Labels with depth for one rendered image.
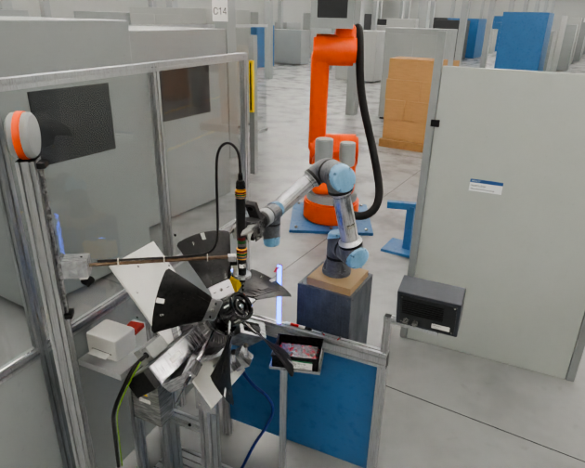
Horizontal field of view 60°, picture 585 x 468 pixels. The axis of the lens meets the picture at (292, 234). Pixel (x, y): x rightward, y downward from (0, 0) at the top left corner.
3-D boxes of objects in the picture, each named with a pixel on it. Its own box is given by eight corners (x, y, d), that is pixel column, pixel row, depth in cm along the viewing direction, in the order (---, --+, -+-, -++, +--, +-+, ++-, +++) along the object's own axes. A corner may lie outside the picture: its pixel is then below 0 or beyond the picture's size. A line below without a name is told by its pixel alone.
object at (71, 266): (59, 280, 188) (56, 260, 185) (64, 272, 194) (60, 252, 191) (89, 279, 190) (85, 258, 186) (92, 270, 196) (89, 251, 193)
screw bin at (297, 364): (270, 367, 228) (270, 354, 225) (278, 344, 243) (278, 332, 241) (318, 373, 225) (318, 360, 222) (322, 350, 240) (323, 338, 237)
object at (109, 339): (83, 357, 224) (79, 335, 220) (109, 337, 238) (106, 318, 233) (112, 367, 218) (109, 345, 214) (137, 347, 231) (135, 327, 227)
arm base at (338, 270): (329, 262, 275) (330, 245, 271) (355, 269, 268) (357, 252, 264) (317, 273, 262) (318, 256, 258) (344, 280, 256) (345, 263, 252)
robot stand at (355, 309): (316, 400, 325) (322, 260, 285) (359, 417, 312) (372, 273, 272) (292, 431, 301) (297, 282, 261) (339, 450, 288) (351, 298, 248)
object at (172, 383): (170, 393, 190) (160, 385, 188) (181, 374, 197) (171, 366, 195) (191, 383, 183) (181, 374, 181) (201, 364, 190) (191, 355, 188)
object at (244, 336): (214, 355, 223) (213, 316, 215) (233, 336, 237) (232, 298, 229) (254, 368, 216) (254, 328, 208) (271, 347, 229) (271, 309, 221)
